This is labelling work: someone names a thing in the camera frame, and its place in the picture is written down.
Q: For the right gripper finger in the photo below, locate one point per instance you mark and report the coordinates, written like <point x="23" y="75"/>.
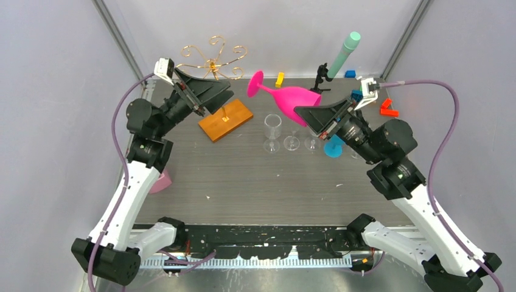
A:
<point x="338" y="106"/>
<point x="321" y="121"/>

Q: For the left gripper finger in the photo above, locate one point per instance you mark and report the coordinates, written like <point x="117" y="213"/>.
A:
<point x="214" y="101"/>
<point x="206" y="89"/>

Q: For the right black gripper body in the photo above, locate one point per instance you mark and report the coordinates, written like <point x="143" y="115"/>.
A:
<point x="344" y="117"/>

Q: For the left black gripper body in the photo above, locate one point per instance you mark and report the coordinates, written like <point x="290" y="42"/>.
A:
<point x="187" y="94"/>

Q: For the clear round wine glass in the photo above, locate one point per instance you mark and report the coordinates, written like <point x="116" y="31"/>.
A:
<point x="312" y="142"/>

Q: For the pink wine glass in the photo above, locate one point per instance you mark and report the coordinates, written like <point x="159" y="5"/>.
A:
<point x="286" y="99"/>

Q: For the blue wine glass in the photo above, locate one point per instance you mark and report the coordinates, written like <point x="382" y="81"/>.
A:
<point x="334" y="147"/>

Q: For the clear flute wine glass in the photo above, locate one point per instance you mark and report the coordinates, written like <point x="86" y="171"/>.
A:
<point x="292" y="142"/>

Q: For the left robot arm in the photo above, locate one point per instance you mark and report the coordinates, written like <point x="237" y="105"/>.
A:
<point x="109" y="252"/>

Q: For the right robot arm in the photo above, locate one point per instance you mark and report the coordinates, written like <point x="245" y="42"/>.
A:
<point x="447" y="260"/>

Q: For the blue lego brick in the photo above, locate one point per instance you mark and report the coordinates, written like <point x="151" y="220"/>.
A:
<point x="356" y="95"/>

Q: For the small blue block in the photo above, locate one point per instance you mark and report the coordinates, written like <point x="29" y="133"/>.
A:
<point x="350" y="74"/>

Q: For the red L-shaped block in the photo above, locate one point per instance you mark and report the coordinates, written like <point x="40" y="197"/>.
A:
<point x="386" y="110"/>

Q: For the black tripod microphone stand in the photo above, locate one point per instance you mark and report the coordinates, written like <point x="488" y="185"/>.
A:
<point x="322" y="75"/>

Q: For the yellow block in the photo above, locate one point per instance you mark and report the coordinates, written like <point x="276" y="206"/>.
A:
<point x="279" y="80"/>

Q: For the mint green microphone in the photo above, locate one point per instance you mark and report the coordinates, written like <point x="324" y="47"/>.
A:
<point x="349" y="45"/>

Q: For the pink holder box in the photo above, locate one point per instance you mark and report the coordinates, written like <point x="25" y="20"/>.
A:
<point x="164" y="181"/>

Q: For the gold wire wine glass rack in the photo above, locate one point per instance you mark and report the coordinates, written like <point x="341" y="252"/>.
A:
<point x="231" y="115"/>

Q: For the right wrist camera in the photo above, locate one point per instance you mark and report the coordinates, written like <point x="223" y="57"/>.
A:
<point x="369" y="92"/>

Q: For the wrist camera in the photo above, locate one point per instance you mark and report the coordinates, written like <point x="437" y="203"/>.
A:
<point x="164" y="69"/>
<point x="369" y="92"/>

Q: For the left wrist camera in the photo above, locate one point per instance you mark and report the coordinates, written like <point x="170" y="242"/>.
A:
<point x="164" y="69"/>

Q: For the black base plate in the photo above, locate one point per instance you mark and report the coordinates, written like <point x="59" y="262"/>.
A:
<point x="270" y="242"/>

